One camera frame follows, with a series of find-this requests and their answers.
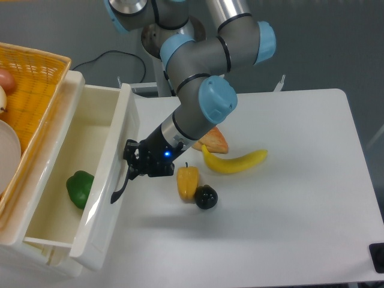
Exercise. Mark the yellow bell pepper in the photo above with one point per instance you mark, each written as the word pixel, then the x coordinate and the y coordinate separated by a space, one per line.
pixel 187 179

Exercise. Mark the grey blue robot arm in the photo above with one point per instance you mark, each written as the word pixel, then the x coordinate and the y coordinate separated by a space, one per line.
pixel 194 70

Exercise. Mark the orange croissant bread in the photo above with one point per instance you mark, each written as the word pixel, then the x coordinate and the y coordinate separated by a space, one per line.
pixel 214 142

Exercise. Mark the yellow banana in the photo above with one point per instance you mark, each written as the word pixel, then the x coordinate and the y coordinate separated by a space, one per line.
pixel 233 165

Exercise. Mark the white plate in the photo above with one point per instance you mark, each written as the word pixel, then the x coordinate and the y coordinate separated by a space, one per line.
pixel 10 155

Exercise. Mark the black eggplant toy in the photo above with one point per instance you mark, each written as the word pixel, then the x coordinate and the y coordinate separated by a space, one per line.
pixel 205 197

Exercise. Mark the white onion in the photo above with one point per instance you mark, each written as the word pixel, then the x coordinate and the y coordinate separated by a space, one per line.
pixel 3 100

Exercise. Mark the red apple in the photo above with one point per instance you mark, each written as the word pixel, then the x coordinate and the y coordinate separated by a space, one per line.
pixel 7 81

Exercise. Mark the green bell pepper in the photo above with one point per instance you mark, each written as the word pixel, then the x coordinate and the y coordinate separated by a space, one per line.
pixel 78 187

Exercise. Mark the black corner device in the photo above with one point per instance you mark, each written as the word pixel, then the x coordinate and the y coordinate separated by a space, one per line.
pixel 377 256

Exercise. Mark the yellow woven basket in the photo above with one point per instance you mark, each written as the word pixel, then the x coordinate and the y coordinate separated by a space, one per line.
pixel 39 76

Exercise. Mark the white drawer cabinet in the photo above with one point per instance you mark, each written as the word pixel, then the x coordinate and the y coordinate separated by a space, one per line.
pixel 35 238

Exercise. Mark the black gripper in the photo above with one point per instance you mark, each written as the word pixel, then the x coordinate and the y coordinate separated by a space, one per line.
pixel 154 155

